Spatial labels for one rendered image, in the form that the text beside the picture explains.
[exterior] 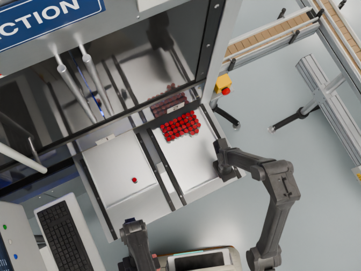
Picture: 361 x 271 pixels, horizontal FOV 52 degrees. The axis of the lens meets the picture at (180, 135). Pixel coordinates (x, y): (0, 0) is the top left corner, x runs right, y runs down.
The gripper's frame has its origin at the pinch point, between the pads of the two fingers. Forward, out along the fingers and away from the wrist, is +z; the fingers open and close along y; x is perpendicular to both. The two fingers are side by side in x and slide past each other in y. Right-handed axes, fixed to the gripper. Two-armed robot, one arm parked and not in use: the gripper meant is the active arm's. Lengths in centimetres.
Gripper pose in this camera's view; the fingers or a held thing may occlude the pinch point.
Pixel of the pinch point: (223, 175)
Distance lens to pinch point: 173.0
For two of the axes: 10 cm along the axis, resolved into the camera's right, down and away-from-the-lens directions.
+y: -4.4, -8.1, 3.8
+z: 0.5, 4.0, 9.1
